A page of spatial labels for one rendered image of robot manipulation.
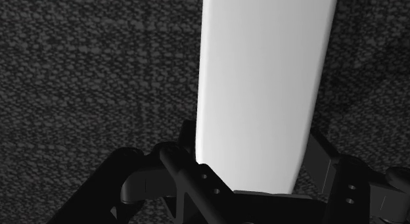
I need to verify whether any white smooth elongated object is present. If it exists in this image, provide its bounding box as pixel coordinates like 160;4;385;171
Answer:
194;0;339;195

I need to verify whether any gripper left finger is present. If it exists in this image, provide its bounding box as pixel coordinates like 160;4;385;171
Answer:
46;120;237;224

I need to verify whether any dark grey woven fabric furniture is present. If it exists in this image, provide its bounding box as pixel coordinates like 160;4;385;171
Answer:
0;0;410;224

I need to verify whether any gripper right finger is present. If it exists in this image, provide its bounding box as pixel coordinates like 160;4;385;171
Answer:
302;133;410;224

